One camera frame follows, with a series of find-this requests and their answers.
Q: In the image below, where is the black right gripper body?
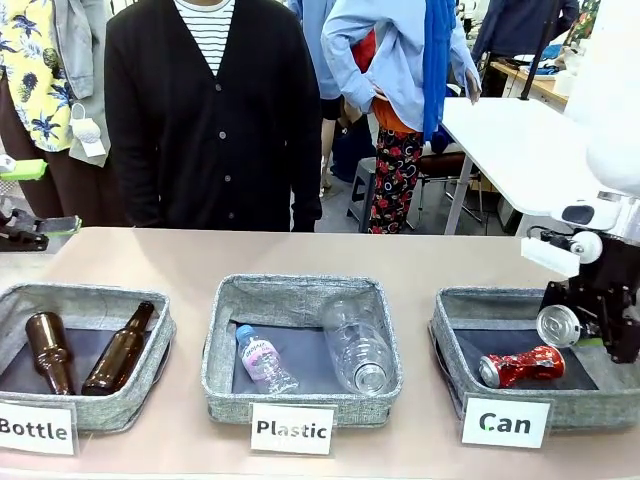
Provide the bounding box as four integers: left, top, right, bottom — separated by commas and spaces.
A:
569, 232, 640, 301

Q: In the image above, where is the crushed black can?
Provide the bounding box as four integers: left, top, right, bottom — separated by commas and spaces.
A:
536, 304, 606, 350

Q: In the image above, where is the crushed red can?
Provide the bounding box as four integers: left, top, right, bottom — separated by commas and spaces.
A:
478, 344, 566, 389

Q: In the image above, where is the brown glass bottle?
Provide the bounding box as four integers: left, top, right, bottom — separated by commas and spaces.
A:
24, 311, 77, 396
81, 300, 156, 397

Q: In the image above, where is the large clear plastic bottle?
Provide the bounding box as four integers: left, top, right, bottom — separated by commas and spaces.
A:
322, 298, 396, 396

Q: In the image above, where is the person's right forearm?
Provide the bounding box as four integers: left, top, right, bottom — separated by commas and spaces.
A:
107, 124, 169, 229

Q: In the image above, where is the person's left forearm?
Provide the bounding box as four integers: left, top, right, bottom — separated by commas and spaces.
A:
287, 124, 324, 234

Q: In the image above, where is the grey fabric basket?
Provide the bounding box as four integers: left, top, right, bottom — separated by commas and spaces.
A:
428, 285, 640, 434
201, 273, 404, 429
0, 283, 176, 434

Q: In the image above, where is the white Can label sign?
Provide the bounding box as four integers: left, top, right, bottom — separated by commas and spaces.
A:
460, 392, 554, 450

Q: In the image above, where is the white face mask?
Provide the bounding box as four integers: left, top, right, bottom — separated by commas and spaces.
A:
68, 102, 108, 158

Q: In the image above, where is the person in tropical print shirt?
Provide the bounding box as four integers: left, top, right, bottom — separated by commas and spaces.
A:
0, 0, 129, 229

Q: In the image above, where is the person in grey jacket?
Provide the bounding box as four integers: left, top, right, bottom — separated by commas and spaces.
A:
52, 0, 114, 169

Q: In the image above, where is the white folding table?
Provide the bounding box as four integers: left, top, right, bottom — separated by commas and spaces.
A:
442, 96, 609, 236

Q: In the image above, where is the person in black cardigan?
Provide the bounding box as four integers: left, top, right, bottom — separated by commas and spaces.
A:
103, 0, 324, 234

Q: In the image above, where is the brown seat chair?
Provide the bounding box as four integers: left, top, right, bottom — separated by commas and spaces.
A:
417, 152, 484, 229

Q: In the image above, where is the wooden work desk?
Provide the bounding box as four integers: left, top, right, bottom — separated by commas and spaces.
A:
489, 54, 574, 107

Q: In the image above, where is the white Bottle label sign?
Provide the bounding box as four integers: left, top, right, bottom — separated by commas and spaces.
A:
0, 399, 79, 457

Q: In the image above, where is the black stand pole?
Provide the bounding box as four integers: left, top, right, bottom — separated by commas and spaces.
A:
519, 0, 559, 103

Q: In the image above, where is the grey metal stool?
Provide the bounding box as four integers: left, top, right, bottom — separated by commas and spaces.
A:
346, 157, 379, 234

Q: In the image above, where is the person in dark navy jacket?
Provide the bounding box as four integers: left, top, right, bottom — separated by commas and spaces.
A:
471, 0, 581, 65

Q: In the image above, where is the small bottle with blue cap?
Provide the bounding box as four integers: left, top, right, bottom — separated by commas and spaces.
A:
234, 324, 300, 395

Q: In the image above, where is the person in floral trousers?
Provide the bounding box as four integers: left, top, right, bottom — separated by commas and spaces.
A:
319, 0, 484, 236

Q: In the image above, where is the white Plastic label sign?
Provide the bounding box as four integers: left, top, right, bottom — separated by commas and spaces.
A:
249, 402, 336, 456

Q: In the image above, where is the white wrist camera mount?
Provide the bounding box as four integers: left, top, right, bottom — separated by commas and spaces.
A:
519, 229, 605, 277

